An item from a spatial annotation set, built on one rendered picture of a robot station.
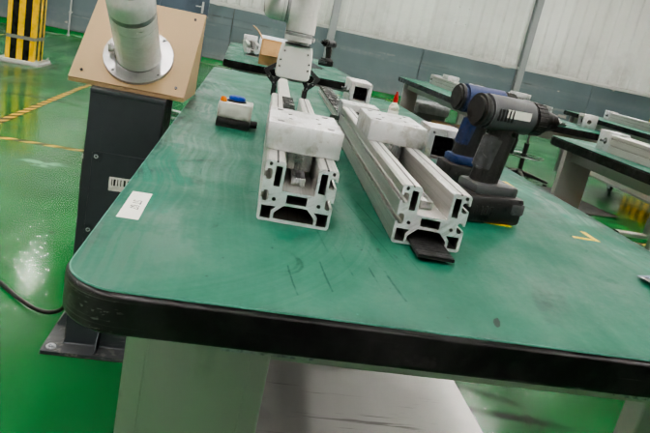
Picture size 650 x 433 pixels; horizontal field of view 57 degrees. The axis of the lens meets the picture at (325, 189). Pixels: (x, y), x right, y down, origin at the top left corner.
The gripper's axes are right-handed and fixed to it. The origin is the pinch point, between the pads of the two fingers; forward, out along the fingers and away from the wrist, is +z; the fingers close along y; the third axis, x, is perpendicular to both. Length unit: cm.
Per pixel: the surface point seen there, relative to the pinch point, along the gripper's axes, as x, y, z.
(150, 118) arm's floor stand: 12.1, 36.0, 11.7
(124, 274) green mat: 123, 17, 6
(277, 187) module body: 99, 3, 1
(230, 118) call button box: 35.1, 13.6, 3.8
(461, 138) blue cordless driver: 53, -36, -4
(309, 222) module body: 98, -3, 6
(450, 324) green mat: 122, -16, 6
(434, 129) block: 34.6, -35.5, -2.8
